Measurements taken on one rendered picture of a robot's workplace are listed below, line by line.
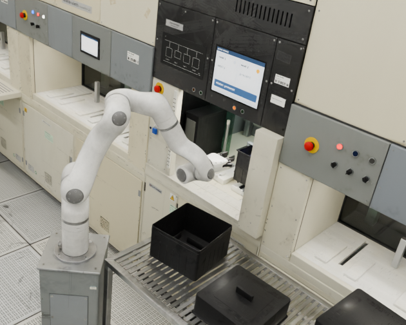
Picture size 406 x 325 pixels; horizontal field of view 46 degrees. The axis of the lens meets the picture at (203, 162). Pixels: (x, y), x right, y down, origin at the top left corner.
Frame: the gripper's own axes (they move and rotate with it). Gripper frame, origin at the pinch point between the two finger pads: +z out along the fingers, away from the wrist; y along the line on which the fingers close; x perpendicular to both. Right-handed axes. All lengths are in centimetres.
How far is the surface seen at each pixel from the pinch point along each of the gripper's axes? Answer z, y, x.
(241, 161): 22.0, -7.1, -12.3
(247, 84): 2.0, 2.3, 37.2
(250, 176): -3.0, 16.8, -1.7
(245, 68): 2.0, -0.3, 44.1
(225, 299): -44, 43, -33
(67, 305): -77, -19, -65
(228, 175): 28.4, -18.6, -28.8
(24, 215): -22, -166, -119
